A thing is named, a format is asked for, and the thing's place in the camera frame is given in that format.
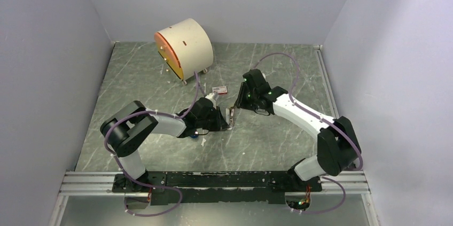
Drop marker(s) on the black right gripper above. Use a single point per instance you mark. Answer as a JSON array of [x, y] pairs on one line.
[[241, 102]]

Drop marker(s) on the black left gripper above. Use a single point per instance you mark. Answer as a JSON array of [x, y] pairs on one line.
[[220, 123]]

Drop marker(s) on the beige olive stapler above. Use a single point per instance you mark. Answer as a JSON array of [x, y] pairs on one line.
[[229, 117]]

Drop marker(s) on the red staple box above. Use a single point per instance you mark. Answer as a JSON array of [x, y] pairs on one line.
[[222, 90]]

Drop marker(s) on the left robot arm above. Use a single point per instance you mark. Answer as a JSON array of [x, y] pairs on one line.
[[126, 130]]

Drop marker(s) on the blue black stapler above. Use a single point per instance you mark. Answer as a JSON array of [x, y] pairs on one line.
[[194, 135]]

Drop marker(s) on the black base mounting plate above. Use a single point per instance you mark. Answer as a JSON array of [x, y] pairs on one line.
[[210, 187]]

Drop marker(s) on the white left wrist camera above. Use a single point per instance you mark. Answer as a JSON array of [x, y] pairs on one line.
[[213, 97]]

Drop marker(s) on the aluminium frame rail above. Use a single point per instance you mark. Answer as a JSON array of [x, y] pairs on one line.
[[351, 180]]

